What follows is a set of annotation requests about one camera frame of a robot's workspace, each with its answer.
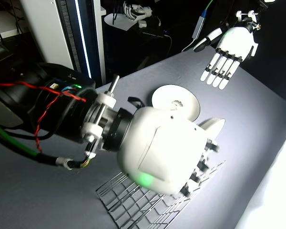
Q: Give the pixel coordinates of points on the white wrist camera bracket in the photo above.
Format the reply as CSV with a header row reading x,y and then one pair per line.
x,y
105,101
239,14

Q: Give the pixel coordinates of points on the grey tablecloth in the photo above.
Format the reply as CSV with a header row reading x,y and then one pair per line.
x,y
38,190

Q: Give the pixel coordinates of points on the spare white robot hand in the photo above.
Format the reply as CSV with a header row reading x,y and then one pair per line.
x,y
138,10

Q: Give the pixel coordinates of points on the silver usb hub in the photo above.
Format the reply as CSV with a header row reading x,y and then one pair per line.
x,y
198,27

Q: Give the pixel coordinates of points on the white plate with dark rim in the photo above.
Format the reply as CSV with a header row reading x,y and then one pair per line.
x,y
214,126
171,94

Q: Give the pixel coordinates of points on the small white box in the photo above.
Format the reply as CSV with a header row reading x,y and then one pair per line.
x,y
142,23

